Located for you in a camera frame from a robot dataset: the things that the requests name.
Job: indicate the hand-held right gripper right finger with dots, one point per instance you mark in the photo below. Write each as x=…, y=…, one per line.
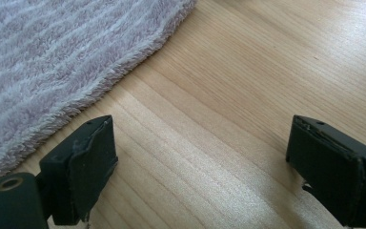
x=336, y=171

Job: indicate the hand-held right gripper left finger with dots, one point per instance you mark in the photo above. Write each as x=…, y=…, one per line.
x=79, y=171

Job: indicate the pink white striped fluffy cloth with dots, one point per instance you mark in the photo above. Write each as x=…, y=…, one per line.
x=60, y=57

